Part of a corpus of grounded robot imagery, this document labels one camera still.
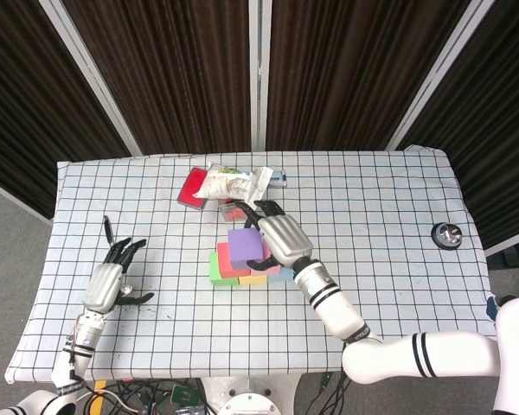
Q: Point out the red foam cube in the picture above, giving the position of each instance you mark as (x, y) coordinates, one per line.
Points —
(227, 263)

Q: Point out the green foam cube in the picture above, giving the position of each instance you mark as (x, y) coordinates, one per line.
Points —
(218, 279)

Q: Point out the yellow foam cube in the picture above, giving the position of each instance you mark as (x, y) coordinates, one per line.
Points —
(254, 280)

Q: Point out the red ink pad case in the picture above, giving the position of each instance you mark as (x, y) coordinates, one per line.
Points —
(190, 188)

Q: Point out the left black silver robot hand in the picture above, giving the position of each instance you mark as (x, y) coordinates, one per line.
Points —
(104, 287)

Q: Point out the dark brown partition panel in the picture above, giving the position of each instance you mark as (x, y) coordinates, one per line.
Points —
(26, 108)
(493, 129)
(155, 65)
(350, 65)

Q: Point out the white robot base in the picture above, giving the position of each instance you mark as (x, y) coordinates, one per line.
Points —
(251, 402)

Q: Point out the crumpled white snack bag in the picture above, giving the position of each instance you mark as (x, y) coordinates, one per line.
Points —
(225, 186)

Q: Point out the pink foam cube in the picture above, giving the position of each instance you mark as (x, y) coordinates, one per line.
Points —
(266, 271)

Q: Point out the green circuit board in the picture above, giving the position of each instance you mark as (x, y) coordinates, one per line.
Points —
(183, 394)

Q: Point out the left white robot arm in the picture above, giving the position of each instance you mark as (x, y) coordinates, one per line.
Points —
(62, 363)

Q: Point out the blue white wrapped packet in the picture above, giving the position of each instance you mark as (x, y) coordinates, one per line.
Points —
(280, 176)

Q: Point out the small metal bowl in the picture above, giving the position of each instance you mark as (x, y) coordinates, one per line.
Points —
(446, 235)

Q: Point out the purple foam cube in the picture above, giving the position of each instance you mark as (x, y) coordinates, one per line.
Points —
(244, 247)

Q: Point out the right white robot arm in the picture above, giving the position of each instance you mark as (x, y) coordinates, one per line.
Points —
(415, 341)

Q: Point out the light blue foam cube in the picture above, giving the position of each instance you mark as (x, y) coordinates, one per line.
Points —
(281, 275)

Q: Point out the clear box red pieces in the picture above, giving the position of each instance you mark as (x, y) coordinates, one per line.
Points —
(230, 212)

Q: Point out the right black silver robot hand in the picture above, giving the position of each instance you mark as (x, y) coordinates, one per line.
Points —
(283, 240)

